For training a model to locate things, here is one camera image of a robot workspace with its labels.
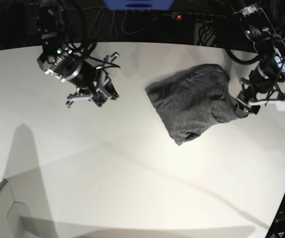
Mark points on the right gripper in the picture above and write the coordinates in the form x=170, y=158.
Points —
x=90, y=79

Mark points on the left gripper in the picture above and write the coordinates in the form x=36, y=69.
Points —
x=249, y=98

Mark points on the grey long-sleeve t-shirt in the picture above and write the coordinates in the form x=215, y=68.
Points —
x=190, y=101

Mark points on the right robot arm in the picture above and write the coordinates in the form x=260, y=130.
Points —
x=65, y=61

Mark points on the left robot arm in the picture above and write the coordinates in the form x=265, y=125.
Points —
x=262, y=86

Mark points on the blue plastic bin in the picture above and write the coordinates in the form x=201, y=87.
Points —
x=138, y=4

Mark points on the black power strip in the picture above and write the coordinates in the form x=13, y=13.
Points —
x=196, y=17

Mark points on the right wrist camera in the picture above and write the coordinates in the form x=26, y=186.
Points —
x=98, y=99

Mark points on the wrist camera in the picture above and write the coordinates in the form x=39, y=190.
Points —
x=98, y=99
x=280, y=105

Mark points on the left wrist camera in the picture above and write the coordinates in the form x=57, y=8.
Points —
x=280, y=105

